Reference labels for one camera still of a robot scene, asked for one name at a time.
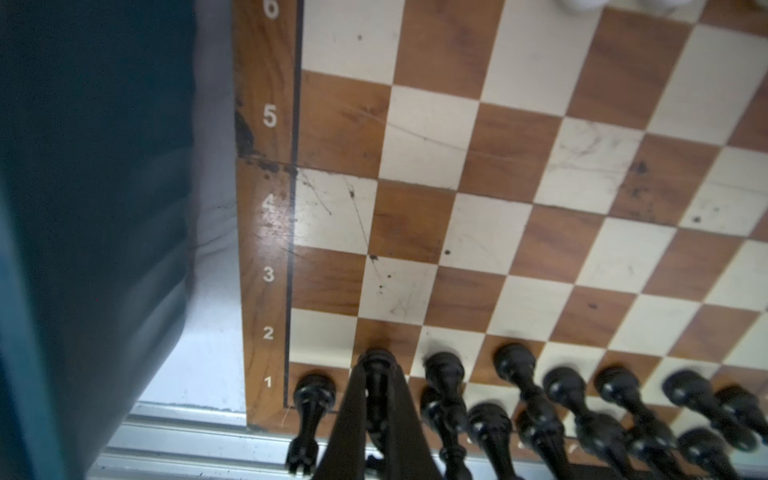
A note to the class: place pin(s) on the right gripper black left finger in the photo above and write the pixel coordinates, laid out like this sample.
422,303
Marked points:
344,457

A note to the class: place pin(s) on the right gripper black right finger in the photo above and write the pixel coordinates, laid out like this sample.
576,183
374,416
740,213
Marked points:
406,454

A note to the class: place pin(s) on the teal plastic tray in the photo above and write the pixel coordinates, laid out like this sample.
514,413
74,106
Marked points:
96,179

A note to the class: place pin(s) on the wooden chess board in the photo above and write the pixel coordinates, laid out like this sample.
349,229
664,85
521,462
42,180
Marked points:
425,176

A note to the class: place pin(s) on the aluminium mounting rail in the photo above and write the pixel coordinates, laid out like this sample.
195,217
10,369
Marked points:
167,441

